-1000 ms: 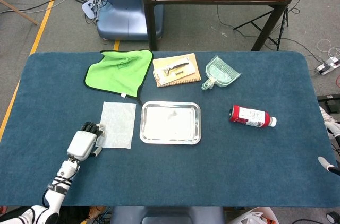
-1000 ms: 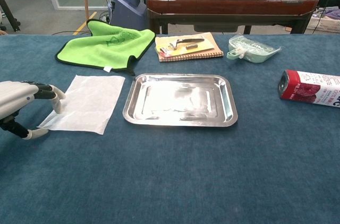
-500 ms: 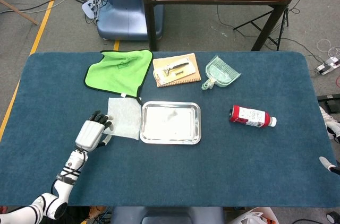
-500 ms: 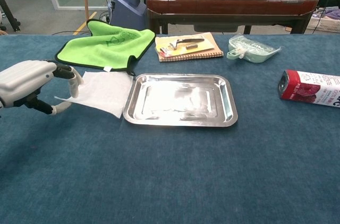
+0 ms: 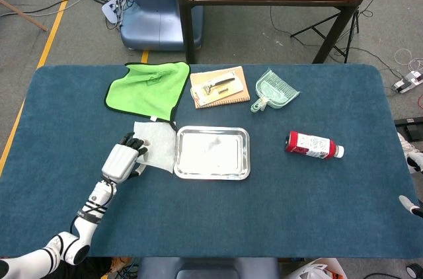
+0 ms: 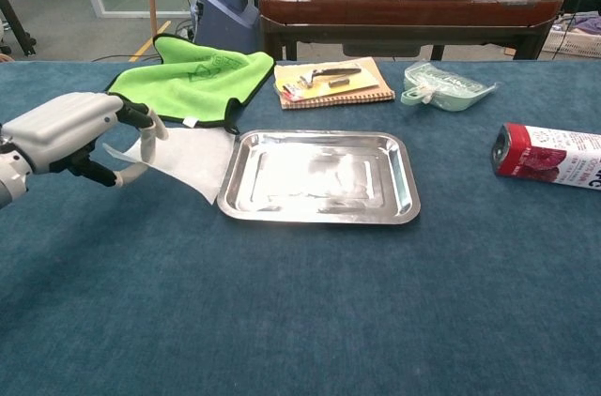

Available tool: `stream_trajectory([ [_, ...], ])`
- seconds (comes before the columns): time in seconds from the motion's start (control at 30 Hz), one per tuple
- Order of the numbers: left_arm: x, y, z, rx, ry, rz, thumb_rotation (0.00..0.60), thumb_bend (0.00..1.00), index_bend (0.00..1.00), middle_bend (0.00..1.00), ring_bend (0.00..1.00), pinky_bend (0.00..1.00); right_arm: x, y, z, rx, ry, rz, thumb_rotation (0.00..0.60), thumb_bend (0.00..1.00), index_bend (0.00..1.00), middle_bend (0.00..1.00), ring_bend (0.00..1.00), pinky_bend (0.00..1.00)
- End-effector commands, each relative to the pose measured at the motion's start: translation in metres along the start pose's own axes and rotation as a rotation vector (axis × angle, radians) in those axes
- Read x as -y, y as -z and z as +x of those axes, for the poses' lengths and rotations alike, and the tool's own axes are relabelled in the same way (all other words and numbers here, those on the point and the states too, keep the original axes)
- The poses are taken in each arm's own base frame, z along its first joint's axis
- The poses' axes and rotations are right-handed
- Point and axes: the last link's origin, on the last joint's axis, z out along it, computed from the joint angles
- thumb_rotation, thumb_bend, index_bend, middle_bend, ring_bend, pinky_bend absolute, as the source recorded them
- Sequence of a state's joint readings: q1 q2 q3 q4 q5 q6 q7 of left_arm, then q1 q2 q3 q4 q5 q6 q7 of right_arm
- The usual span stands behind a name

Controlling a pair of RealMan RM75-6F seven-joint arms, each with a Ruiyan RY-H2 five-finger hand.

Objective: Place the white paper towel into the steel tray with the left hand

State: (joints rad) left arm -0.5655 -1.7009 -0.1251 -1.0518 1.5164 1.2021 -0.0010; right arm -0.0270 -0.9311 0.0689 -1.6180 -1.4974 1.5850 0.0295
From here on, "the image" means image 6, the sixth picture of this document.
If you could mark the red and white drink can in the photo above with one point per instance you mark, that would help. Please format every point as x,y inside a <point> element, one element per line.
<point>549,152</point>

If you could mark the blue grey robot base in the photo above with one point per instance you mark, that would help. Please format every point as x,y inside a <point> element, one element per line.
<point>225,16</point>

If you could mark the razor in yellow blister pack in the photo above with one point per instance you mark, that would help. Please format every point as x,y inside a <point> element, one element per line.
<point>324,82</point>

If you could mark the brown mahjong table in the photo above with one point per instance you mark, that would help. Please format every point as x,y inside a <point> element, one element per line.
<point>408,11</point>

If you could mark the black tripod leg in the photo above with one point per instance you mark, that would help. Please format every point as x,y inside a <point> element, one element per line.
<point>16,25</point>

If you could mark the mint green packaged dustpan set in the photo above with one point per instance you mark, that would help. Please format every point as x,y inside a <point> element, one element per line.
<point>446,86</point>

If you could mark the white paper sheet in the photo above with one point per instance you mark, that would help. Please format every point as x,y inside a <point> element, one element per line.
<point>197,156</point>

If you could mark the green microfiber cloth black trim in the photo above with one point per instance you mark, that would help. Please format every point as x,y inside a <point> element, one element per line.
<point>197,81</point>

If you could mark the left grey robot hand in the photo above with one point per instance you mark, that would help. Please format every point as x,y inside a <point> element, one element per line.
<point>61,128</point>

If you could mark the stainless steel tray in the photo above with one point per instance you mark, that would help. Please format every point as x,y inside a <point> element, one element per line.
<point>319,180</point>

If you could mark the brown spiral notebook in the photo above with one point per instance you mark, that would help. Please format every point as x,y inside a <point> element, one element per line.
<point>378,86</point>

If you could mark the white plastic basket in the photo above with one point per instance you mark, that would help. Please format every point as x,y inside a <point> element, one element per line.
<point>573,41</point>

